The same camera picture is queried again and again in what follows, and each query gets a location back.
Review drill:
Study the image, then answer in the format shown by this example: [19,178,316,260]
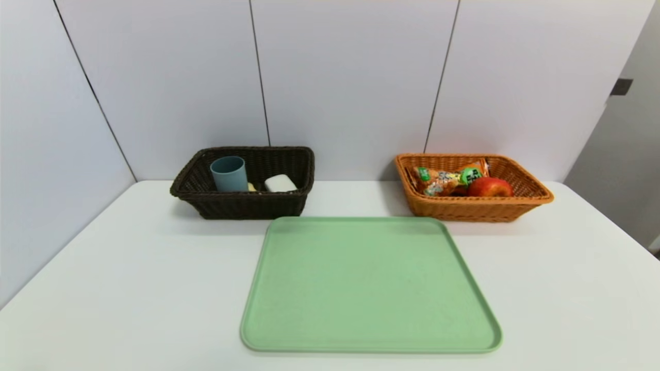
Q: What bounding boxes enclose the white soap bar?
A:
[264,174,299,193]

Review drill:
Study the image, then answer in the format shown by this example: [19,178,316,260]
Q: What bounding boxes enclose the blue-grey plastic cup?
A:
[209,156,250,193]

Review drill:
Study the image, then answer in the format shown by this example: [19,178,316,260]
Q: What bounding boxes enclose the orange snack bag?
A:
[414,159,490,197]

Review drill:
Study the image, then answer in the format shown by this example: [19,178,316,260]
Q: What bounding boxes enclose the red apple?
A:
[467,177,514,197]

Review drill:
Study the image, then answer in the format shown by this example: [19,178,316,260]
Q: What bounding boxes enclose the dark brown wicker basket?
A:
[170,146,315,220]

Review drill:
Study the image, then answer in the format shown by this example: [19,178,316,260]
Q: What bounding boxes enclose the orange wicker basket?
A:
[394,153,554,223]

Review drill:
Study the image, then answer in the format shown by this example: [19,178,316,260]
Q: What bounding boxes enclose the green plastic tray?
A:
[240,216,503,354]

